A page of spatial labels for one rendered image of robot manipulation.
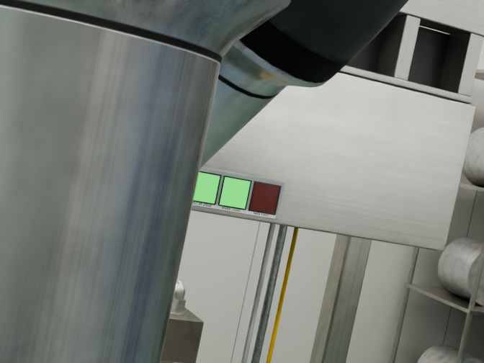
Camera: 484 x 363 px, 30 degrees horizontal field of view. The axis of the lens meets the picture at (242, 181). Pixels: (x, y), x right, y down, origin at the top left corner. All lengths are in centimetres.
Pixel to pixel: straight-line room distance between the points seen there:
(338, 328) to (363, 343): 269
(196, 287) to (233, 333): 30
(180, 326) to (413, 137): 73
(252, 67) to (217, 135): 4
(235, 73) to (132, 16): 15
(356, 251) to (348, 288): 8
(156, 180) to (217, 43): 4
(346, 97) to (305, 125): 10
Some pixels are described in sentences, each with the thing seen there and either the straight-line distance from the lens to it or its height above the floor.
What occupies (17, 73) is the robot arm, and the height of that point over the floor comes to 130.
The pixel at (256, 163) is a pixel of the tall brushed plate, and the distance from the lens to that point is 163.
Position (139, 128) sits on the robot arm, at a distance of 21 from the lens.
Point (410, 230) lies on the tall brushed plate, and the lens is 181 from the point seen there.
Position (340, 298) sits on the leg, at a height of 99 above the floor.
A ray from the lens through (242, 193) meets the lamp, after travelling 162.
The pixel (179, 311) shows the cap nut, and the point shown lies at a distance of 126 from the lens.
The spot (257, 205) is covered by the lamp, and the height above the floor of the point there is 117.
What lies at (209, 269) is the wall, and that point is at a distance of 419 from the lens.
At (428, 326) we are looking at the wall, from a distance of 484.
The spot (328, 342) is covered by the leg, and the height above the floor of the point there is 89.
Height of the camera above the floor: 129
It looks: 3 degrees down
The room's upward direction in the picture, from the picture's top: 12 degrees clockwise
